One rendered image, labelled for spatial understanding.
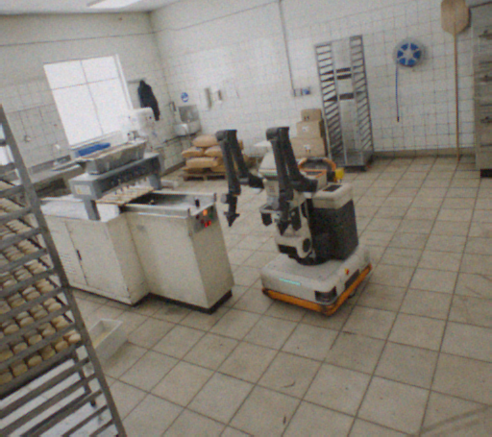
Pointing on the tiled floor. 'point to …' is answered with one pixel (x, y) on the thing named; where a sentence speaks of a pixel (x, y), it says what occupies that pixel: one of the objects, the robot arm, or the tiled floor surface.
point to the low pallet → (210, 173)
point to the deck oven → (482, 74)
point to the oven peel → (456, 11)
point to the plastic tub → (105, 339)
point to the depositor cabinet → (97, 254)
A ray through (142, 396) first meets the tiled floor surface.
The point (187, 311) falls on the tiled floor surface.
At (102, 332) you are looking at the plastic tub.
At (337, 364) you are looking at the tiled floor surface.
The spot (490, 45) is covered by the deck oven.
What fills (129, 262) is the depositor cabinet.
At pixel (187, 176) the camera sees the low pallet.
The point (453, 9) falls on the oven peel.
